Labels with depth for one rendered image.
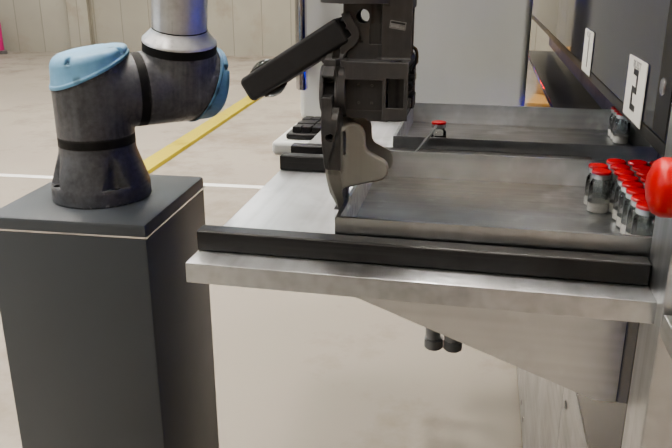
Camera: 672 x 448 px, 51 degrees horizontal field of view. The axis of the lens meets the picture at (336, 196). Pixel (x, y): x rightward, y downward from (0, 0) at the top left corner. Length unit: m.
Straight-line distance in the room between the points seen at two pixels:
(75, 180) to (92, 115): 0.10
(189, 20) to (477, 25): 0.68
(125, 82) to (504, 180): 0.57
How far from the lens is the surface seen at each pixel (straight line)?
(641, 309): 0.62
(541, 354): 0.73
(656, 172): 0.50
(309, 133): 1.42
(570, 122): 1.23
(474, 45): 1.55
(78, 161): 1.12
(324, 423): 1.93
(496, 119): 1.22
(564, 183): 0.90
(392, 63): 0.63
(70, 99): 1.10
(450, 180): 0.88
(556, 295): 0.61
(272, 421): 1.95
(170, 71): 1.11
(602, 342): 0.73
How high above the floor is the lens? 1.13
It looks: 18 degrees down
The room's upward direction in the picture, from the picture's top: straight up
